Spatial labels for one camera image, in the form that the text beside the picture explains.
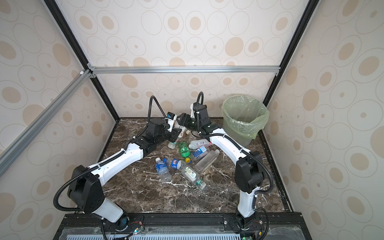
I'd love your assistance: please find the green sprite bottle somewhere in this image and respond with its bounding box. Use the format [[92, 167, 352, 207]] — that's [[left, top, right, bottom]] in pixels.
[[178, 141, 191, 159]]

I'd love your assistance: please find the red cap white bottle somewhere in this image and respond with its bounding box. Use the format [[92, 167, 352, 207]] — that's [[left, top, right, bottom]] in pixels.
[[189, 139, 212, 150]]

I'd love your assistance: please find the pepsi label bottle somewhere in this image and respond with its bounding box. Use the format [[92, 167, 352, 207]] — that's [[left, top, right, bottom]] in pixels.
[[163, 158, 187, 171]]

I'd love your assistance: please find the pocari sweat bottle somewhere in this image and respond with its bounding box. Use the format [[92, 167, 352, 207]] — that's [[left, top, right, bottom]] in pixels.
[[156, 158, 172, 183]]

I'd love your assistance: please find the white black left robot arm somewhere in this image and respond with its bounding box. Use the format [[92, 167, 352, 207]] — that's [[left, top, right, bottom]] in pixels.
[[68, 118, 183, 229]]

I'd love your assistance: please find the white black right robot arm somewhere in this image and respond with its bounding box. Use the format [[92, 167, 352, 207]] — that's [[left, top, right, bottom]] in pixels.
[[177, 102, 274, 220]]

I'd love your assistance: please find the mesh bin with green liner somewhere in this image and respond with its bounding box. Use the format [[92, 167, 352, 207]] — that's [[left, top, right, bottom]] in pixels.
[[222, 95, 270, 147]]

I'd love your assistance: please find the blue label clear bottle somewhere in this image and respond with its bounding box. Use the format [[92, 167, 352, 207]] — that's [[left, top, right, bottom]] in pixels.
[[191, 146, 210, 161]]

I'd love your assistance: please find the large clear square bottle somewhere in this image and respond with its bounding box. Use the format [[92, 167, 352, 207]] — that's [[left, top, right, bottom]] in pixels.
[[194, 150, 220, 175]]

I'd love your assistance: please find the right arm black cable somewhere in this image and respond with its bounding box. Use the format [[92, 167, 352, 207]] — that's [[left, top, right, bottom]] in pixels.
[[191, 91, 275, 195]]

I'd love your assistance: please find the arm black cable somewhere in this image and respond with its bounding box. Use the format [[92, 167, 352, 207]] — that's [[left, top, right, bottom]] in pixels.
[[53, 95, 167, 212], [191, 91, 275, 195]]

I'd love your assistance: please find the horizontal aluminium back rail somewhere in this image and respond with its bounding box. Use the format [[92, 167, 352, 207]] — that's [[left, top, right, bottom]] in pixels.
[[91, 66, 280, 74]]

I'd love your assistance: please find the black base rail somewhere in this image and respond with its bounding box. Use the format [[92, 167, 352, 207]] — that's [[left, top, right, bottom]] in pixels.
[[54, 213, 311, 240]]

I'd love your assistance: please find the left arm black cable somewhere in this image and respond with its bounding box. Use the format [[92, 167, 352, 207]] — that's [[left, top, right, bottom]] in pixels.
[[53, 95, 167, 212]]

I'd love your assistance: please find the diagonal aluminium left rail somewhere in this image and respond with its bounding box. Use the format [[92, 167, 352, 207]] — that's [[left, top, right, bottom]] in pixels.
[[1, 70, 91, 175]]

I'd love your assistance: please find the black right corner post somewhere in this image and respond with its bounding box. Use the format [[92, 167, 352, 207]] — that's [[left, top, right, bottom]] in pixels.
[[263, 0, 320, 107]]

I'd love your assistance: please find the black corner post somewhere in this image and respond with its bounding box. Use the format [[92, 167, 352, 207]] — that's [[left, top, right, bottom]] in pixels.
[[263, 0, 320, 107], [44, 0, 120, 122]]

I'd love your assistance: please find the black left corner post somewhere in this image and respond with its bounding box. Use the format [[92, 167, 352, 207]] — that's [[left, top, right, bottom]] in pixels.
[[44, 0, 120, 122]]

